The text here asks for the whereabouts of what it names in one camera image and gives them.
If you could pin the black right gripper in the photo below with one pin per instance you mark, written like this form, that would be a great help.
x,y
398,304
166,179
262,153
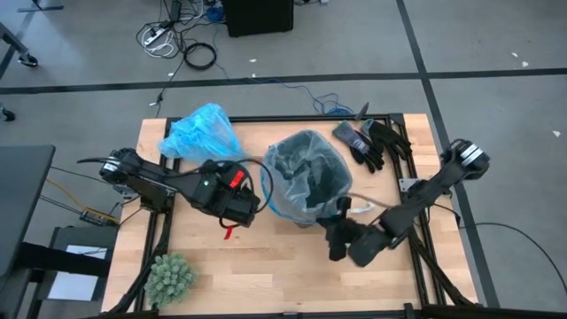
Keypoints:
x,y
370,243

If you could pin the small white crumpled wrapper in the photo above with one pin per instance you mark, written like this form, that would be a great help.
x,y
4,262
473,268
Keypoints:
x,y
365,207

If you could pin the black aluminium table frame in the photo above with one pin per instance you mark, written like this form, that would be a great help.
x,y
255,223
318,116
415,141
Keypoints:
x,y
154,235

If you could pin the clear blue-rimmed trash bag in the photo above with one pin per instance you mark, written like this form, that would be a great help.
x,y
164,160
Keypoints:
x,y
288,195

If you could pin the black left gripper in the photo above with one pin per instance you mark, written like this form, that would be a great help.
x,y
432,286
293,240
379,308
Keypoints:
x,y
221,197

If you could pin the dark grey desk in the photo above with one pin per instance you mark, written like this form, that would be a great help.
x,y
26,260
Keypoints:
x,y
22,199

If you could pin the blue plastic trash bag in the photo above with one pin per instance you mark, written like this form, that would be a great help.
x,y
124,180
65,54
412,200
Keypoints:
x,y
199,133

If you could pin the dark grey trash bin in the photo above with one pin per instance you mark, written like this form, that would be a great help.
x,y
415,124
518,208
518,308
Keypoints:
x,y
310,177

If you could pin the white power strip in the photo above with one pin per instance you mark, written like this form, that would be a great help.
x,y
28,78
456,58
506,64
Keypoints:
x,y
157,35

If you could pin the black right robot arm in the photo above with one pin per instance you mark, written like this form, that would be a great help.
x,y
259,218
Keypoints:
x,y
425,190

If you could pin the white paper sheet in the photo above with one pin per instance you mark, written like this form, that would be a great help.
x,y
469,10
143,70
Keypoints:
x,y
77,274

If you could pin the grey and black work glove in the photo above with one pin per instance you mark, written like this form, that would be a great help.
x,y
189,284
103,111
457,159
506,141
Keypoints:
x,y
359,144

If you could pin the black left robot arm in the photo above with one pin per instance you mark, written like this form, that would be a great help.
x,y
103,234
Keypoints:
x,y
146,175

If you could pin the black chair caster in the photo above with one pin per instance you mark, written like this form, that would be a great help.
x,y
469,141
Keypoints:
x,y
27,60

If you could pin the small green artificial plant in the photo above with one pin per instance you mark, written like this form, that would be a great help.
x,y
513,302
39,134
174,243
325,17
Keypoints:
x,y
170,279

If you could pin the black box on floor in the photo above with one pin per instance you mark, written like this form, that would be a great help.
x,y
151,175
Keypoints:
x,y
257,17

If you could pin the red tape tag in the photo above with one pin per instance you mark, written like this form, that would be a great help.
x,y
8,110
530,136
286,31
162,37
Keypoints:
x,y
229,232
236,179

